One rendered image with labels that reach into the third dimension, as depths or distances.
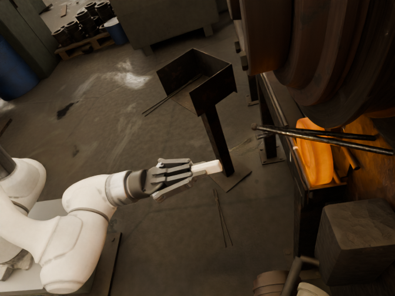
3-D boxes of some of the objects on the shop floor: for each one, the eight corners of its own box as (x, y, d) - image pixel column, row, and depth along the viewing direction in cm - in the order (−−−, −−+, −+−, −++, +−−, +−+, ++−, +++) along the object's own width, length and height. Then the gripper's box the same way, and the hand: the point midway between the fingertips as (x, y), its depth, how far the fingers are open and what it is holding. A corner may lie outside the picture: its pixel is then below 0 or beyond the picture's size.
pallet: (140, 14, 395) (127, -16, 363) (137, 35, 340) (120, 1, 308) (74, 38, 411) (56, 11, 379) (60, 61, 356) (38, 32, 324)
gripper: (144, 173, 72) (223, 153, 66) (138, 214, 63) (227, 196, 57) (130, 158, 67) (214, 135, 60) (121, 201, 58) (217, 179, 52)
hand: (206, 168), depth 60 cm, fingers closed
